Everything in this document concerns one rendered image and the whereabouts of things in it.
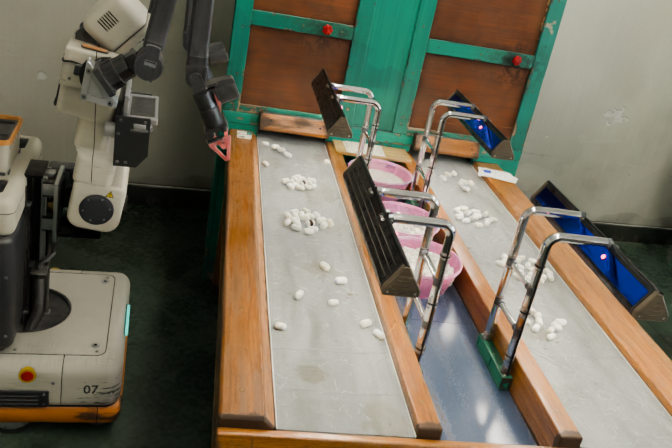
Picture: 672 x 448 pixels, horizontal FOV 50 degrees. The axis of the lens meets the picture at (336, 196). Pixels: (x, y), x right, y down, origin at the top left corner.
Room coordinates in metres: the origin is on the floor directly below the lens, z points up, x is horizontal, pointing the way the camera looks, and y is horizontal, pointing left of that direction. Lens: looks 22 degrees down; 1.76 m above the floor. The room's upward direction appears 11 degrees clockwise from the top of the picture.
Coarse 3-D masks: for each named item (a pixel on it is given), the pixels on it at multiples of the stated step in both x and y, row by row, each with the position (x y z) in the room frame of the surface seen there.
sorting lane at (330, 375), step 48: (288, 144) 2.94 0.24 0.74; (288, 192) 2.42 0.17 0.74; (336, 192) 2.51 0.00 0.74; (288, 240) 2.04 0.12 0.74; (336, 240) 2.11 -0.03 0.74; (288, 288) 1.75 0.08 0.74; (336, 288) 1.80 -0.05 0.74; (288, 336) 1.52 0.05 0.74; (336, 336) 1.56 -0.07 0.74; (288, 384) 1.34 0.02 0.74; (336, 384) 1.37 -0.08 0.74; (384, 384) 1.40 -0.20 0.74; (336, 432) 1.21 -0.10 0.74; (384, 432) 1.24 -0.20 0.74
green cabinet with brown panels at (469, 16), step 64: (256, 0) 2.96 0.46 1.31; (320, 0) 3.01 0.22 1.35; (384, 0) 3.06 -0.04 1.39; (448, 0) 3.11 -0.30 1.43; (512, 0) 3.16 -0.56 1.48; (256, 64) 2.96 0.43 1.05; (320, 64) 3.02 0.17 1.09; (384, 64) 3.07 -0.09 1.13; (448, 64) 3.12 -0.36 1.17; (512, 64) 3.17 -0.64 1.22; (384, 128) 3.08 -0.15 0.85; (448, 128) 3.14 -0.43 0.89; (512, 128) 3.19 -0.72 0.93
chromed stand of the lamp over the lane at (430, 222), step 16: (384, 192) 1.65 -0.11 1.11; (400, 192) 1.66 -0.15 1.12; (416, 192) 1.67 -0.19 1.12; (432, 208) 1.68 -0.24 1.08; (416, 224) 1.51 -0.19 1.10; (432, 224) 1.52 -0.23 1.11; (448, 224) 1.53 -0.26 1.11; (448, 240) 1.53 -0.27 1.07; (448, 256) 1.53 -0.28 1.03; (416, 272) 1.68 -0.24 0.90; (432, 272) 1.57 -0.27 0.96; (432, 288) 1.54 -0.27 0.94; (416, 304) 1.62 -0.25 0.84; (432, 304) 1.53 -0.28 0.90; (432, 320) 1.54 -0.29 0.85; (416, 352) 1.53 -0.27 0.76
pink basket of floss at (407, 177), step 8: (352, 160) 2.81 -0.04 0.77; (376, 160) 2.89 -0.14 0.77; (384, 160) 2.89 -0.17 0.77; (376, 168) 2.88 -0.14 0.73; (384, 168) 2.88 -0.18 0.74; (392, 168) 2.87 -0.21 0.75; (400, 168) 2.86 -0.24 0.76; (400, 176) 2.84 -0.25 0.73; (408, 176) 2.80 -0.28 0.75; (376, 184) 2.64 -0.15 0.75; (384, 184) 2.63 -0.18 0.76; (392, 184) 2.64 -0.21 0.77; (400, 184) 2.66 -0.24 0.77; (384, 200) 2.67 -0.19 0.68; (392, 200) 2.69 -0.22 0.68
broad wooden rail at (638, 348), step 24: (504, 192) 2.81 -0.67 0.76; (552, 264) 2.24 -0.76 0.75; (576, 264) 2.24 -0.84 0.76; (576, 288) 2.06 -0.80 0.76; (600, 288) 2.09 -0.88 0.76; (600, 312) 1.92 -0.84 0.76; (624, 312) 1.96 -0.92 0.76; (624, 336) 1.81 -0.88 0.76; (648, 336) 1.84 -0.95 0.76; (648, 360) 1.70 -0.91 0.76; (648, 384) 1.61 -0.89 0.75
